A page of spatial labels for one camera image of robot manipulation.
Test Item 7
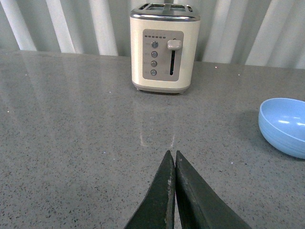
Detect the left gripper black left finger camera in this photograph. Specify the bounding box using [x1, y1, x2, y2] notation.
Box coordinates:
[125, 150, 176, 229]

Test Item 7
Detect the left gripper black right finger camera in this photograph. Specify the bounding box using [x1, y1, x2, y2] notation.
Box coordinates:
[175, 151, 250, 229]

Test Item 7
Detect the cream two-slot toaster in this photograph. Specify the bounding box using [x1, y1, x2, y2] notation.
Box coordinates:
[130, 3, 201, 94]

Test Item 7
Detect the blue bowl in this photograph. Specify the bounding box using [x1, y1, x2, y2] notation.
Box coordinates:
[258, 98, 305, 159]

